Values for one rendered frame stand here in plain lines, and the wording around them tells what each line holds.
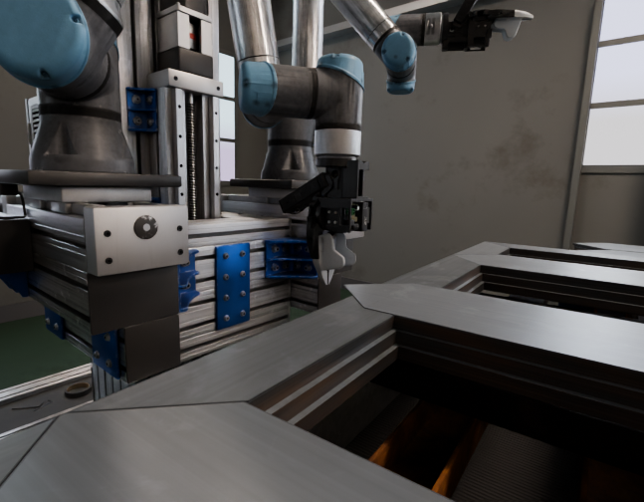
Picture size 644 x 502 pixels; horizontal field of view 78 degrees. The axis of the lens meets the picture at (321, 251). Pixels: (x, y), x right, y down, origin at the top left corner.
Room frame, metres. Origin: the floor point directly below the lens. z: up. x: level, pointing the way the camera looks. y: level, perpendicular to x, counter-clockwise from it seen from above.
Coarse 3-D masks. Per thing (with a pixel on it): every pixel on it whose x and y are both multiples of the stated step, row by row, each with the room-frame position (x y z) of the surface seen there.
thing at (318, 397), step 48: (480, 288) 0.81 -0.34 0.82; (528, 288) 0.80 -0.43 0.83; (576, 288) 0.75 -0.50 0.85; (624, 288) 0.71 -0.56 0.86; (384, 336) 0.47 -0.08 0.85; (432, 336) 0.47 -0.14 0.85; (480, 336) 0.43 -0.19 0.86; (288, 384) 0.32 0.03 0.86; (336, 384) 0.37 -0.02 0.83; (528, 384) 0.39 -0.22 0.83; (576, 384) 0.37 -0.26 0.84; (624, 384) 0.36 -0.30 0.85
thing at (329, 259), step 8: (320, 240) 0.65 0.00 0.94; (328, 240) 0.64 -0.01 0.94; (320, 248) 0.65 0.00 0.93; (328, 248) 0.64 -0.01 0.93; (320, 256) 0.65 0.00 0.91; (328, 256) 0.65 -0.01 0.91; (336, 256) 0.64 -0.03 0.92; (320, 264) 0.65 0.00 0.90; (328, 264) 0.65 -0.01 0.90; (336, 264) 0.64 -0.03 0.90; (320, 272) 0.65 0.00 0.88
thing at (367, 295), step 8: (360, 288) 0.62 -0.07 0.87; (368, 288) 0.62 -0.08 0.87; (376, 288) 0.63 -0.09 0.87; (384, 288) 0.63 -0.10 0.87; (392, 288) 0.63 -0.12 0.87; (400, 288) 0.63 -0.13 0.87; (360, 296) 0.58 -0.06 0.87; (368, 296) 0.58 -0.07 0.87; (376, 296) 0.58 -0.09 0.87; (384, 296) 0.58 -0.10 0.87; (360, 304) 0.54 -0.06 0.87; (368, 304) 0.54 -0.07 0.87
